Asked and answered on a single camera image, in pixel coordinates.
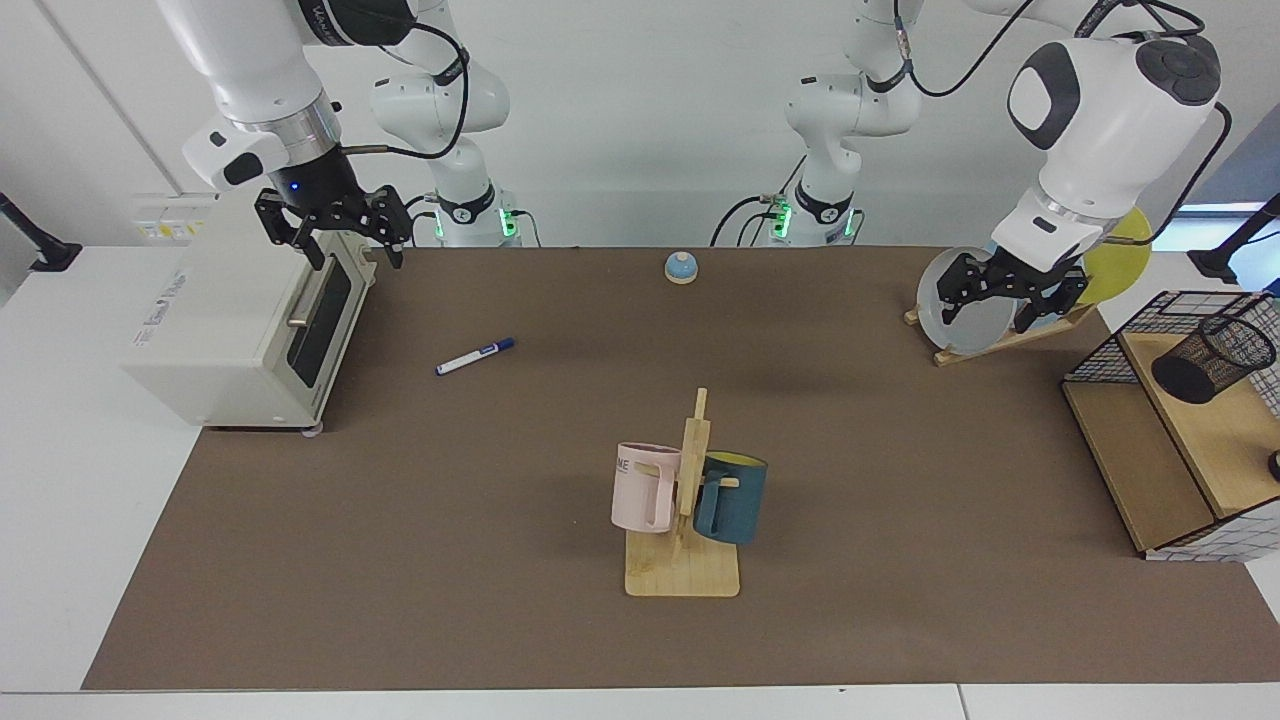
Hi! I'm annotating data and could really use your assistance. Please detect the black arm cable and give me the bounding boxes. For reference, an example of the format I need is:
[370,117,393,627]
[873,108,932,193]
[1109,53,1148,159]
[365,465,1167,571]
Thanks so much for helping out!
[890,0,1233,246]
[340,20,471,161]

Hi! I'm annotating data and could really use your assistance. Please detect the black mesh pen holder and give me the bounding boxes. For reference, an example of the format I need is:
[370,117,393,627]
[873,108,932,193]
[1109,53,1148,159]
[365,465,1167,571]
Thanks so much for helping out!
[1151,315,1279,405]

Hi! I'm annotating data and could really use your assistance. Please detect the brown table cloth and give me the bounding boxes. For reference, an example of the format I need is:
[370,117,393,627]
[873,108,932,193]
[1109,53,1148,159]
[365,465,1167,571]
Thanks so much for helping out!
[82,247,1280,691]

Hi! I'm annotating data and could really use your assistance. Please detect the dark teal cup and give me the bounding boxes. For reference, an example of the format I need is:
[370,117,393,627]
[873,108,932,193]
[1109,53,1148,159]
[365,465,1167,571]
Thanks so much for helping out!
[693,452,769,546]

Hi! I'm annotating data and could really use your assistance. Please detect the wire basket with wooden floor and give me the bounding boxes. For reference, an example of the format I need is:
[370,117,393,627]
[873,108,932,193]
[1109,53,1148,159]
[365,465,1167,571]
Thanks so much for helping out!
[1062,290,1280,563]

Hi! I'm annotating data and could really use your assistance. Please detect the pink cup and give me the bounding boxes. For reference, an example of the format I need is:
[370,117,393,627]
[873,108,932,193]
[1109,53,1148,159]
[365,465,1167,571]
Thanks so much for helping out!
[611,442,683,534]

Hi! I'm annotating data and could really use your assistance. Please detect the grey plate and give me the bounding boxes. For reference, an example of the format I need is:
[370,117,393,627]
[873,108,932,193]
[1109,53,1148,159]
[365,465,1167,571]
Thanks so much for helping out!
[917,246,1018,356]

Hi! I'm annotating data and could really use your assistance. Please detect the white wall socket panel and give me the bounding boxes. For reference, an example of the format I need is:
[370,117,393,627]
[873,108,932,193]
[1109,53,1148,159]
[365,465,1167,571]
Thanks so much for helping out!
[133,193,219,244]

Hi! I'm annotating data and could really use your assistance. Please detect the yellow plate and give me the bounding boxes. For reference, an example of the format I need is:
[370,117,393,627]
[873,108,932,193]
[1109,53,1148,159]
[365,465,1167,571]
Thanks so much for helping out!
[1080,205,1153,306]

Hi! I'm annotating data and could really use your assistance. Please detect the wooden cup stand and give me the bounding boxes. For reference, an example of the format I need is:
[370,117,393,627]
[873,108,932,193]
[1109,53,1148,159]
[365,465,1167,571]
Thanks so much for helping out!
[625,388,742,599]

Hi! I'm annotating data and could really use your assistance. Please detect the black monitor stand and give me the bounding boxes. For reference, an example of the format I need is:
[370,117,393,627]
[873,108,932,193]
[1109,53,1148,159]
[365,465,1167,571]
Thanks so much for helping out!
[1188,193,1280,286]
[0,192,83,273]

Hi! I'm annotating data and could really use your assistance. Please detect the pale toaster oven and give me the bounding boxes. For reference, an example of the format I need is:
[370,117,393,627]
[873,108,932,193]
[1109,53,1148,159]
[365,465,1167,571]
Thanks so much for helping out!
[122,190,379,436]

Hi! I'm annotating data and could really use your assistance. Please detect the wooden plate rack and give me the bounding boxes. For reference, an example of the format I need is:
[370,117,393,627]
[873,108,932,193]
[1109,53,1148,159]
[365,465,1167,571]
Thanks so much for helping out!
[904,303,1099,368]

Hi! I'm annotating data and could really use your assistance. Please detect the white marker with blue cap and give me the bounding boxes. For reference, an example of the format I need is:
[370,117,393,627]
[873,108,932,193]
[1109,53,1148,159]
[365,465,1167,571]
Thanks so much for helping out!
[436,337,516,377]

